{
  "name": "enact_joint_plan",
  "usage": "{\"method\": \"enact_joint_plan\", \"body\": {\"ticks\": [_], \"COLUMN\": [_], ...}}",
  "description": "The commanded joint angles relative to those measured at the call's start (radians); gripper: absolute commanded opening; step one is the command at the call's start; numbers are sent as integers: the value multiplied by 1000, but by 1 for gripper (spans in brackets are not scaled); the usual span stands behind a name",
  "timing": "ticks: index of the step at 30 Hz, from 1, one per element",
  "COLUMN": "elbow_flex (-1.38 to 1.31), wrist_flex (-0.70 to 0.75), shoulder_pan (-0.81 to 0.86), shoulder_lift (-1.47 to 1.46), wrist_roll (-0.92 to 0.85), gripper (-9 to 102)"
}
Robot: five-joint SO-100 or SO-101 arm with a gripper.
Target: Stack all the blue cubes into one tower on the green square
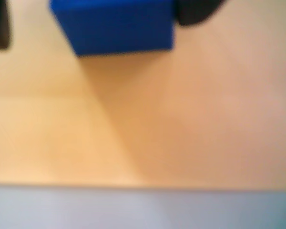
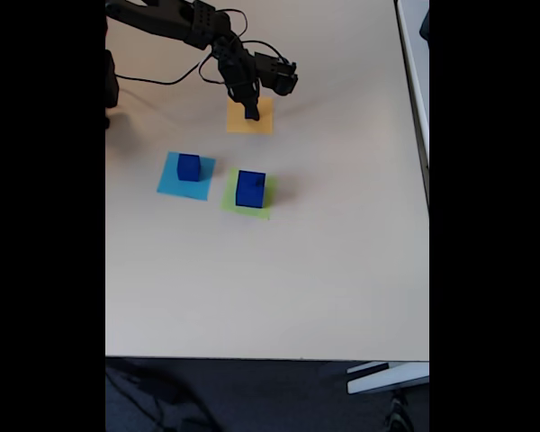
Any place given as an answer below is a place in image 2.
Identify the white table foot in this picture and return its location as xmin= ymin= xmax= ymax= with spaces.
xmin=346 ymin=361 xmax=430 ymax=396

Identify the large blue cube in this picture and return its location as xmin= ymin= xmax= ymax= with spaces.
xmin=234 ymin=169 xmax=267 ymax=209

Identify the black floor cable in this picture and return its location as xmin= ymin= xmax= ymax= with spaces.
xmin=105 ymin=359 xmax=217 ymax=432

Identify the green paper square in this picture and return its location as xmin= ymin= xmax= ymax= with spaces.
xmin=219 ymin=166 xmax=279 ymax=221

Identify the medium blue cube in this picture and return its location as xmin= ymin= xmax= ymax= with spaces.
xmin=176 ymin=153 xmax=203 ymax=182

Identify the orange paper square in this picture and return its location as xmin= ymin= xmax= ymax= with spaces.
xmin=226 ymin=95 xmax=275 ymax=135

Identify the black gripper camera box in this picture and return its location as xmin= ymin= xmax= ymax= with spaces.
xmin=253 ymin=51 xmax=300 ymax=97

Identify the light blue paper square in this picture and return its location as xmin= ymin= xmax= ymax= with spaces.
xmin=156 ymin=150 xmax=217 ymax=202

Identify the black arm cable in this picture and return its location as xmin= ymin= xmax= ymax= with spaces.
xmin=198 ymin=7 xmax=249 ymax=86

